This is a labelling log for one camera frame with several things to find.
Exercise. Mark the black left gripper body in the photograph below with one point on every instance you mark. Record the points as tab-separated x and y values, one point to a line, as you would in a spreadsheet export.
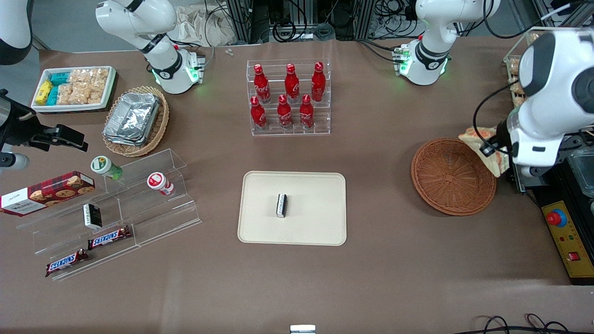
501	131

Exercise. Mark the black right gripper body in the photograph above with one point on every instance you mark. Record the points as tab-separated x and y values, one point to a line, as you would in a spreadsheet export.
21	129

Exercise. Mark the triangular sandwich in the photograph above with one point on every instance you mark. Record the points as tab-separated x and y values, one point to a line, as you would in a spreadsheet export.
478	137

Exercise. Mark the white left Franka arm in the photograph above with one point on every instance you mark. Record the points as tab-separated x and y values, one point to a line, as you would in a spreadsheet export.
552	93

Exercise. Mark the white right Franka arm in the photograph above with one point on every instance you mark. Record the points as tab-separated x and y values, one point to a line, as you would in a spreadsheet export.
160	55

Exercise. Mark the round brown wicker basket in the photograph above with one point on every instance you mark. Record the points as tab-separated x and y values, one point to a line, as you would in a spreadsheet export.
452	178

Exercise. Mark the white rectangular snack tray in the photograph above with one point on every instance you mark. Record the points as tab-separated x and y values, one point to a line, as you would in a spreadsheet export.
109	88

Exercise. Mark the oval light wicker basket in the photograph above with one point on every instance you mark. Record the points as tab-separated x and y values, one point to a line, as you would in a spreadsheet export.
160	127

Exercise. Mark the beige plastic tray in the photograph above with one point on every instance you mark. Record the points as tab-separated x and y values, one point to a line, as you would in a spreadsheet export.
311	218

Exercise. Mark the clear puffed snack bag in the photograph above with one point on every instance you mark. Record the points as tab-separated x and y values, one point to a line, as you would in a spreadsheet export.
90	78
76	95

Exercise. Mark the yellow snack packet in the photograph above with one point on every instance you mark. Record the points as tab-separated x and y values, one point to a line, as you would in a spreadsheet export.
43	93

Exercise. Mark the teal snack packet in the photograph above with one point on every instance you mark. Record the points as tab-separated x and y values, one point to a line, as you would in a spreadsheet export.
53	96
60	79

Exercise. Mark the red tartan cookie box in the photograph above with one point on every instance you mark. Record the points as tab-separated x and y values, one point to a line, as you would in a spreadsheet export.
46	192

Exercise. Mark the stacked aluminium foil trays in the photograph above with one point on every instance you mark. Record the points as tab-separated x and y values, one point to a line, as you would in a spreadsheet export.
132	118

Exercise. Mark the small black white box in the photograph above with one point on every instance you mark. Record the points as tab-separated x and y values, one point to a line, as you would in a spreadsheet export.
281	205
93	216

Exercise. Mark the black machine with metal plate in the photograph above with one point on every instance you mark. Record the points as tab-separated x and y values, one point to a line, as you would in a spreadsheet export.
557	190

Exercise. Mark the clear plastic container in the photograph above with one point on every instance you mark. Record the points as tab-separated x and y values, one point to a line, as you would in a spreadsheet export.
582	169

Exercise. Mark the Snickers chocolate bar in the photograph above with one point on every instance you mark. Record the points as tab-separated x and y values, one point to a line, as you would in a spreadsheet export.
109	237
66	262

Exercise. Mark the clear acrylic stepped shelf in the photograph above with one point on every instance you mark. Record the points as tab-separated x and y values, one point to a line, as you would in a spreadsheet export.
153	213

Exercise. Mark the yellow emergency stop box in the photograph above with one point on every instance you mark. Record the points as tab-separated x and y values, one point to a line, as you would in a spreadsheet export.
568	246

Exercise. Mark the clear acrylic bottle rack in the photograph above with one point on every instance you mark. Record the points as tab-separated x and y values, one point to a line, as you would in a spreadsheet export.
322	123

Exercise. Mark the beige crumpled cloth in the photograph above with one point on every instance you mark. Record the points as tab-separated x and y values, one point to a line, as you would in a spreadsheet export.
199	25

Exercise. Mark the red cola bottle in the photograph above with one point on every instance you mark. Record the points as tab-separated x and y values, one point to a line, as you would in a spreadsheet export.
261	86
306	113
284	113
258	115
291	86
318	84

